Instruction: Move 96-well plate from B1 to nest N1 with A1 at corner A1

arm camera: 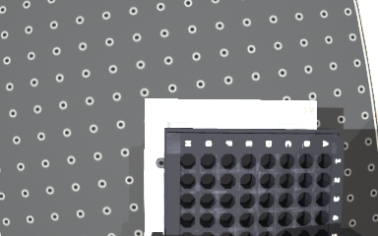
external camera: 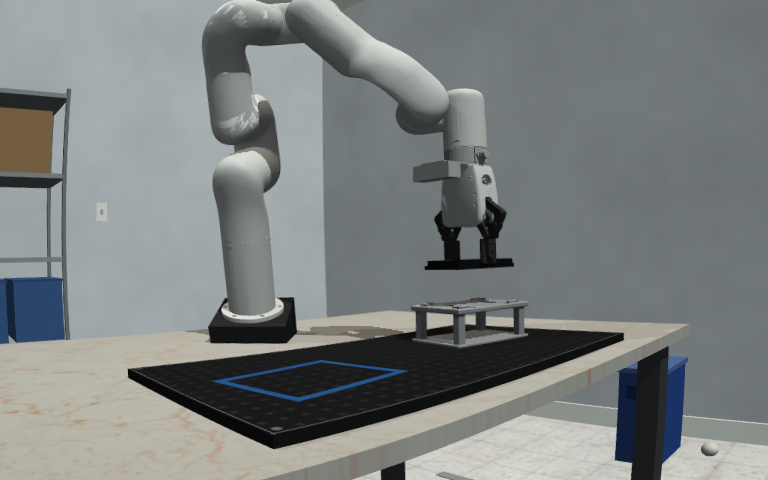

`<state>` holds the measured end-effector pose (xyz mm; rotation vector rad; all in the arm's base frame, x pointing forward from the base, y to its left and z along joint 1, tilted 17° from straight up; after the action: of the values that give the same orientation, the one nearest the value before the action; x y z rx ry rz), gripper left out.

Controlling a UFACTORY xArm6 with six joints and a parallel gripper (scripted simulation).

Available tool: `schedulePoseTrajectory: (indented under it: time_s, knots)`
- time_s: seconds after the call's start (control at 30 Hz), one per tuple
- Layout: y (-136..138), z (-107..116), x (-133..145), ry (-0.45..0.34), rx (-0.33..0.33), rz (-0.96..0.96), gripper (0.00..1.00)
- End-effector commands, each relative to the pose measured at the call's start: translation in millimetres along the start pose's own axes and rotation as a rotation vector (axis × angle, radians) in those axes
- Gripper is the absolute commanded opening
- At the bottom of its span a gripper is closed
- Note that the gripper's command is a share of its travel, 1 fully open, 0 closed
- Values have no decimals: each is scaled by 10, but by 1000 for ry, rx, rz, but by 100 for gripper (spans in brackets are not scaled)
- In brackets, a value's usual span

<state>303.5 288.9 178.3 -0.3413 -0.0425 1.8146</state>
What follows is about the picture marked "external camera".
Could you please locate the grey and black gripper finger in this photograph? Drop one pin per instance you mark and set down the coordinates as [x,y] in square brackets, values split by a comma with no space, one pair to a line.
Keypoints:
[451,246]
[488,243]

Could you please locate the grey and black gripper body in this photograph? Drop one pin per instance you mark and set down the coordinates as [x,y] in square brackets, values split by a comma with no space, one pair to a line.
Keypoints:
[463,199]

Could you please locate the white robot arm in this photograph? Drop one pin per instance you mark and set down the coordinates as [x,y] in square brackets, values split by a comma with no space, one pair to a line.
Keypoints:
[240,178]

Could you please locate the blue rectangular tape outline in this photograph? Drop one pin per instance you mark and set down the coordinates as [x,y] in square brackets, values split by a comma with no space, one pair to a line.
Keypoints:
[224,381]

